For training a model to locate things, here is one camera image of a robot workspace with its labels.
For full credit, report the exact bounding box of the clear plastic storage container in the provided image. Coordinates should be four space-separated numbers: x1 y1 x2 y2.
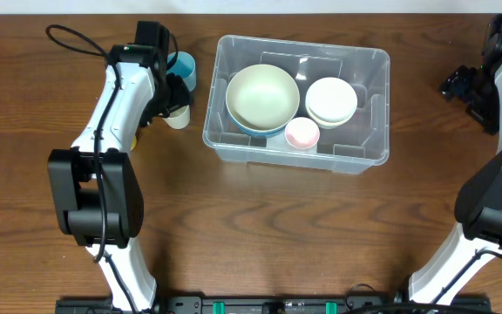
202 35 390 174

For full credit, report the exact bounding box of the blue plastic cup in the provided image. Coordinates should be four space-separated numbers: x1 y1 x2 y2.
167 51 197 92

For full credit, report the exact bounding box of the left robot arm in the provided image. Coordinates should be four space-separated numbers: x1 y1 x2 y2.
48 21 194 313

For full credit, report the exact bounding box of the pink plastic cup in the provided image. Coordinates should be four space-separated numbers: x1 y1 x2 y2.
284 117 320 149

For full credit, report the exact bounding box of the white small bowl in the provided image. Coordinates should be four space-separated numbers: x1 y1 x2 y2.
305 77 358 122

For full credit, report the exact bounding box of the yellow plastic cup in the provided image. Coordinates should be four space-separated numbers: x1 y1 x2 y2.
130 135 138 151

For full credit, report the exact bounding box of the pale green plastic cup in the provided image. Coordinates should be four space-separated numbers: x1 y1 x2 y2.
163 106 191 130

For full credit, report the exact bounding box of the beige large bowl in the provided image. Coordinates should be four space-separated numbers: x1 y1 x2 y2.
225 64 301 119

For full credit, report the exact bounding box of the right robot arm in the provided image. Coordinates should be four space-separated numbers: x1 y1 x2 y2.
395 13 502 312

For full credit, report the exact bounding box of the yellow small bowl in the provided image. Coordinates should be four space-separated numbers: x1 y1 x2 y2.
308 111 354 129

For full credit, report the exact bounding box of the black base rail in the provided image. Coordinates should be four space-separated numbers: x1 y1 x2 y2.
55 294 493 314

